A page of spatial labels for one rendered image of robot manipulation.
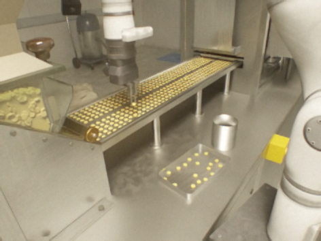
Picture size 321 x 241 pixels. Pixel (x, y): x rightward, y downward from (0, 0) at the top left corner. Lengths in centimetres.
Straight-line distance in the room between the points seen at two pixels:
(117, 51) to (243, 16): 71
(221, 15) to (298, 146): 82
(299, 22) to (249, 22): 79
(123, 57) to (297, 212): 49
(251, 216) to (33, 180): 48
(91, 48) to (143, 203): 408
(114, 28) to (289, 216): 53
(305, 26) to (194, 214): 45
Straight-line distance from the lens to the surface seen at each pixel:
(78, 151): 55
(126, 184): 70
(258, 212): 65
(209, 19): 118
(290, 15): 39
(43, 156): 50
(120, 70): 62
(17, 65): 48
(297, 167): 46
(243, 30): 119
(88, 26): 451
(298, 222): 53
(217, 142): 81
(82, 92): 85
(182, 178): 70
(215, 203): 65
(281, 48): 121
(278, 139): 99
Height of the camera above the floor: 128
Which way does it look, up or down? 29 degrees down
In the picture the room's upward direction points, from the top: 2 degrees counter-clockwise
